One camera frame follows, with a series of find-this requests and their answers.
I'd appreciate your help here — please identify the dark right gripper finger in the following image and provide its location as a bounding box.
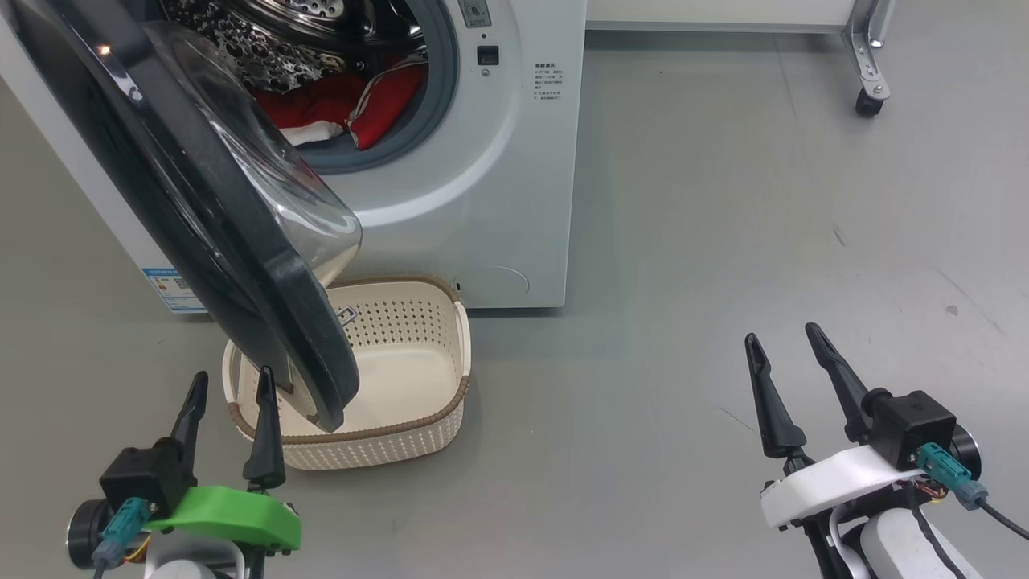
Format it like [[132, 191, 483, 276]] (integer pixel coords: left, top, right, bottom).
[[805, 322, 874, 444], [744, 333, 807, 460]]

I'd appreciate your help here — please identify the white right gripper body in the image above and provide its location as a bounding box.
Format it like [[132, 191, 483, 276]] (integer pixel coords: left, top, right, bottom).
[[760, 445, 922, 530]]

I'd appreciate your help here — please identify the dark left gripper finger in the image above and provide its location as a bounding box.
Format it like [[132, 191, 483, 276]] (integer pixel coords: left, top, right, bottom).
[[169, 371, 209, 468], [243, 366, 287, 492]]

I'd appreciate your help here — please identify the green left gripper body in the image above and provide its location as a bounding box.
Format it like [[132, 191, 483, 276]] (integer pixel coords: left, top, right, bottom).
[[143, 485, 303, 579]]

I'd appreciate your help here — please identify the black round washer door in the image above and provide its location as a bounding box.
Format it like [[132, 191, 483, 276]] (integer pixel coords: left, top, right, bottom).
[[8, 0, 363, 433]]

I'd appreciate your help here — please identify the red and white sports garment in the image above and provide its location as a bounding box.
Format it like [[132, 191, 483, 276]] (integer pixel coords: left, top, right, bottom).
[[253, 60, 429, 152]]

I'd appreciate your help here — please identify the cream perforated laundry basket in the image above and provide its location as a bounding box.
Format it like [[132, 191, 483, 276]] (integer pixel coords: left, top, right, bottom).
[[222, 276, 472, 471]]

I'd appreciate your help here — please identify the white front-load washing machine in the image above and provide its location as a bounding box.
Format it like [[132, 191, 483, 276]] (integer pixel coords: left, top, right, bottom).
[[0, 0, 588, 314]]

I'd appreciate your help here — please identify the blue energy label sticker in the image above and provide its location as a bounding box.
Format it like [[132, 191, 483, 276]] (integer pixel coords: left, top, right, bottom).
[[143, 268, 206, 314]]

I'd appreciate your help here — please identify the metal panel leg with caster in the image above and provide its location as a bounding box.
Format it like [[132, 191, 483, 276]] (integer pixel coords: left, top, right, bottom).
[[840, 0, 897, 119]]

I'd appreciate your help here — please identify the stainless steel perforated drum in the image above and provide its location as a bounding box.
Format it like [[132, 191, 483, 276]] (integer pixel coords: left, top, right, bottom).
[[161, 0, 427, 93]]

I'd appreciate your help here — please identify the white partition panel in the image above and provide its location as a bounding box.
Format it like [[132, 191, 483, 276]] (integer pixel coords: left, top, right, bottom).
[[585, 0, 857, 33]]

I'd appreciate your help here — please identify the small printed text label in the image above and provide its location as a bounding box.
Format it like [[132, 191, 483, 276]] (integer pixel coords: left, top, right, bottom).
[[534, 63, 564, 103]]

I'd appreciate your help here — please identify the teal cable connector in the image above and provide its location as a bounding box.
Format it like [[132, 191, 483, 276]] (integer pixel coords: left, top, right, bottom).
[[916, 442, 990, 510], [91, 497, 152, 572]]

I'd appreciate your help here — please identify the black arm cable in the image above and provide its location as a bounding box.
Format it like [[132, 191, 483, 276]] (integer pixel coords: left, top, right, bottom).
[[908, 487, 965, 579]]

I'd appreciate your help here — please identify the black camera cable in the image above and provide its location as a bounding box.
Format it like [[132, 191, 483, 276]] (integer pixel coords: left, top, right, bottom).
[[977, 499, 1029, 541]]

